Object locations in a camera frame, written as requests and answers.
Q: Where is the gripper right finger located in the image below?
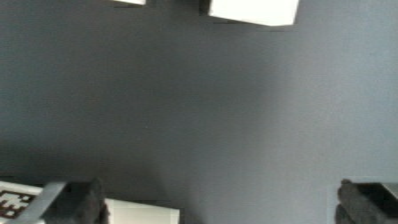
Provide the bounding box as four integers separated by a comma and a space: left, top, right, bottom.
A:
334, 179, 398, 224

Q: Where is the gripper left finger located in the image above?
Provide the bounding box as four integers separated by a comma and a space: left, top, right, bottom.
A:
46, 179, 108, 224

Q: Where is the white square tabletop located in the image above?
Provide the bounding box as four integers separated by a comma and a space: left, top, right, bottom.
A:
0, 180, 179, 224

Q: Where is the white table leg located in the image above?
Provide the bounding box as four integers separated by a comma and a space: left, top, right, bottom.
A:
209, 0, 300, 26
111, 0, 145, 6

